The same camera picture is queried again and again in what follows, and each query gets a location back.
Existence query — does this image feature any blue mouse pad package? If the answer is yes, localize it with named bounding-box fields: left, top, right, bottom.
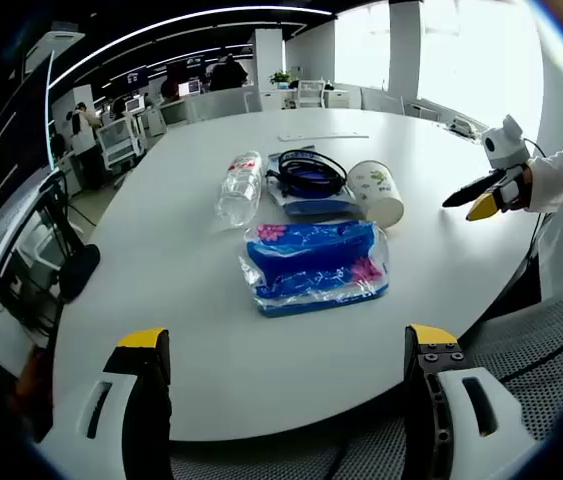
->
left=264, top=145, right=362, bottom=219

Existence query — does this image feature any clear plastic water bottle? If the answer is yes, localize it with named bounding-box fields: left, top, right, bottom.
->
left=215, top=151, right=266, bottom=229

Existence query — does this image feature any white office chair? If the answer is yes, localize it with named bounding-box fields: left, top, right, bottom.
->
left=95, top=119, right=150, bottom=171
left=296, top=78, right=327, bottom=110

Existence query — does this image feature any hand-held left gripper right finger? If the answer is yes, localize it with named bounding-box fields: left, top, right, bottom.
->
left=404, top=323, right=540, bottom=480

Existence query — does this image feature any white table socket panel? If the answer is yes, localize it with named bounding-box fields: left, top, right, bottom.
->
left=276, top=130, right=370, bottom=141

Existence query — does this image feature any black cable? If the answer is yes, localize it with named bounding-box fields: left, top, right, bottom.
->
left=265, top=148, right=350, bottom=199

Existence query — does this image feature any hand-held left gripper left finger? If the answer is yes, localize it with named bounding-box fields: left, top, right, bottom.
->
left=35, top=327, right=175, bottom=480

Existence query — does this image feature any white paper cup green print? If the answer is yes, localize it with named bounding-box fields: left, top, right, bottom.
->
left=345, top=159, right=406, bottom=230

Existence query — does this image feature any blue floral tissue pack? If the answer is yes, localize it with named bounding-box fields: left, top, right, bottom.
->
left=238, top=219, right=392, bottom=317

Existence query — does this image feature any white table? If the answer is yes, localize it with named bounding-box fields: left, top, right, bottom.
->
left=0, top=107, right=545, bottom=444

